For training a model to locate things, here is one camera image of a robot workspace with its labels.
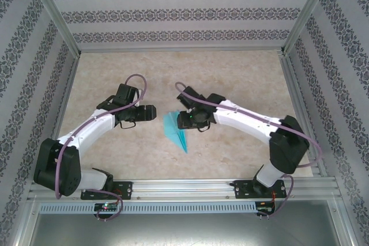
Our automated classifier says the light blue paper sheet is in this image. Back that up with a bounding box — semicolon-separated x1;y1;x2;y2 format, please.
163;109;190;154

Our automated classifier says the grey sheet metal panel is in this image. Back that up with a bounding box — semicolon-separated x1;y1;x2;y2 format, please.
28;211;345;246

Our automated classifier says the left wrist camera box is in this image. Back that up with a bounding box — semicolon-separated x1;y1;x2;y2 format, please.
134;89;144;108

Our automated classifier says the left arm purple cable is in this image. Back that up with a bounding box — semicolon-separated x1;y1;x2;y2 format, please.
54;73;150;221

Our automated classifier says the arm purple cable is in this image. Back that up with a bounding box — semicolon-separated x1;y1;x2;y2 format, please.
54;73;150;221
174;81;323;217

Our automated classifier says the aluminium mounting rail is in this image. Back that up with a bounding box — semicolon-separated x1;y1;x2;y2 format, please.
27;178;342;200

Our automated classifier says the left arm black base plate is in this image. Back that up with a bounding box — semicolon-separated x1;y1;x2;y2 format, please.
80;181;134;200

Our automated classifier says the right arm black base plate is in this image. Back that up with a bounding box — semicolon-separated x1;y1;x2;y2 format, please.
234;179;288;200

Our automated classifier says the slotted grey cable duct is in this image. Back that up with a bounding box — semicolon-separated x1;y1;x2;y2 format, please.
39;201;258;214

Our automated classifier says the aluminium frame post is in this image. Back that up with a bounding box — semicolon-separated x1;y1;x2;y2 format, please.
25;0;82;56
279;0;345;56

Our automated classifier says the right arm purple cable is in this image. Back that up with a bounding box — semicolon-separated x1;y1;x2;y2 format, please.
174;81;323;217

